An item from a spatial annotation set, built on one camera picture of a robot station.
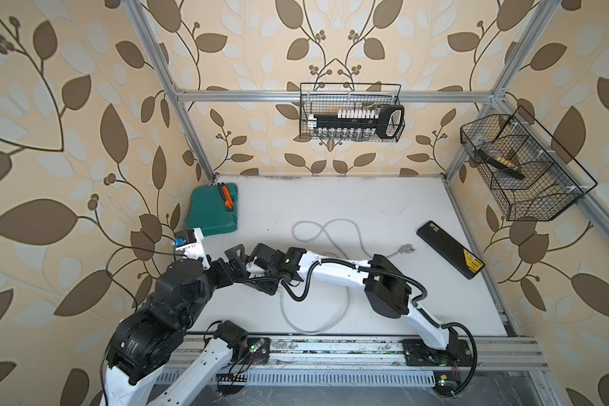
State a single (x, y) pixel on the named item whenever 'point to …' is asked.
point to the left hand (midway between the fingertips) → (226, 250)
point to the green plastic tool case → (208, 211)
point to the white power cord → (340, 247)
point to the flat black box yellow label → (452, 251)
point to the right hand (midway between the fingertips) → (262, 279)
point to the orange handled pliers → (226, 196)
